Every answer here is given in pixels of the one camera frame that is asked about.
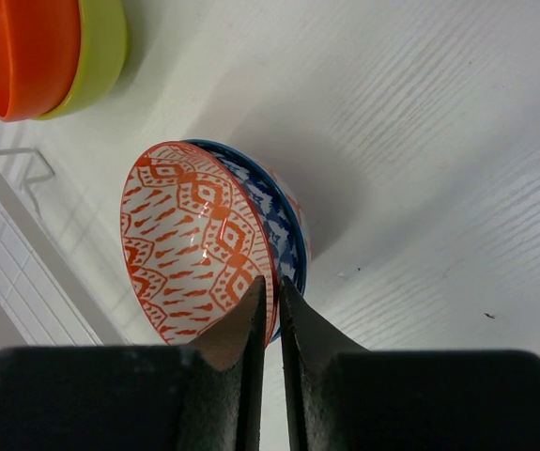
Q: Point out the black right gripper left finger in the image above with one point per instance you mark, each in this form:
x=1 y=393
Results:
x=204 y=395

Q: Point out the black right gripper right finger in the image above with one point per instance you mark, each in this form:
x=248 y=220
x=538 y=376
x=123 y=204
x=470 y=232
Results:
x=342 y=396

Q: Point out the red rimmed patterned bowl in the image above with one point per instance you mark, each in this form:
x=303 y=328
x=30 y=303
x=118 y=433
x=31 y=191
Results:
x=147 y=212

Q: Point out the dark blue triangle bowl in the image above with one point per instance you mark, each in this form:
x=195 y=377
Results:
x=235 y=221

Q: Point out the orange bowl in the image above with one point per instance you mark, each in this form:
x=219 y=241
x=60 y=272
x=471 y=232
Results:
x=39 y=50

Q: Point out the lime green bowl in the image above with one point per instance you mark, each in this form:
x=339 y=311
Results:
x=104 y=47

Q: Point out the white wire dish rack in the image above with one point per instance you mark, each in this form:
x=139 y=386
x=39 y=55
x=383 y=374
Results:
x=42 y=300

